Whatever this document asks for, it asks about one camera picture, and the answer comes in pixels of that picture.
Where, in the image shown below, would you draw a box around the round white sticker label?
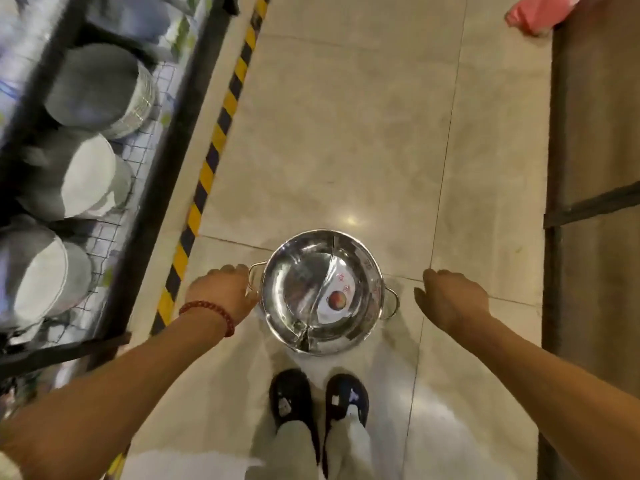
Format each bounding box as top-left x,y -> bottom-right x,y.
316,271 -> 357,325

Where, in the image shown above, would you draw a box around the stack of steel basins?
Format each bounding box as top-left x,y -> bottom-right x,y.
0,222 -> 94,333
44,43 -> 159,141
16,129 -> 134,221

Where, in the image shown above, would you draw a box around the pink plastic bag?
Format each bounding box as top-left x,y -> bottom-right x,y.
504,0 -> 582,37

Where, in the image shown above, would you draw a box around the person's right hand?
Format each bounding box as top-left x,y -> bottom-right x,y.
413,268 -> 491,338

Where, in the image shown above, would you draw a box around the person's left forearm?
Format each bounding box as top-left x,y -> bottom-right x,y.
0,307 -> 234,480

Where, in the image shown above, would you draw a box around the person's left black slipper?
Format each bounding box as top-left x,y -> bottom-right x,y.
268,368 -> 321,464

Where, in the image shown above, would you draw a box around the divided stainless steel pot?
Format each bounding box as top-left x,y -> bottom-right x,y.
246,229 -> 401,357

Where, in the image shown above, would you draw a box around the brown cabinet with black bar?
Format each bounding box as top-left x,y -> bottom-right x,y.
537,0 -> 640,480

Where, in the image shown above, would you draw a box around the person's left hand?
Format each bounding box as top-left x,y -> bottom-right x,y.
185,264 -> 260,327

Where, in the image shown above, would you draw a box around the person's right white trouser leg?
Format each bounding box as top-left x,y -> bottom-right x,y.
325,405 -> 374,480

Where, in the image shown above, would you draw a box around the person's right forearm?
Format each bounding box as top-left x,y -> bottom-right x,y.
456,309 -> 640,480

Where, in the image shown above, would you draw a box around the person's right black slipper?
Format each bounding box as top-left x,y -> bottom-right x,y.
324,373 -> 370,431

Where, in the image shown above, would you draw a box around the red bead bracelet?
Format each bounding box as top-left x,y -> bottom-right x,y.
178,300 -> 236,338

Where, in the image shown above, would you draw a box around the person's left white trouser leg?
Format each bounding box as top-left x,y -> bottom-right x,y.
271,420 -> 321,480

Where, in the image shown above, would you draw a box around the black metal wire shelf rack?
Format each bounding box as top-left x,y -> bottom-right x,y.
0,0 -> 241,425

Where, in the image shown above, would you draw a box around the yellow black hazard tape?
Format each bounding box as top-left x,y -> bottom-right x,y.
103,0 -> 272,480

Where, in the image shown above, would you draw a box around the person's white trouser leg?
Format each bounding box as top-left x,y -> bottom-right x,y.
325,405 -> 374,480
271,420 -> 321,480

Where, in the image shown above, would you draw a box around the person's black slipper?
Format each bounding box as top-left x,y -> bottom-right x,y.
268,368 -> 321,464
324,373 -> 370,431

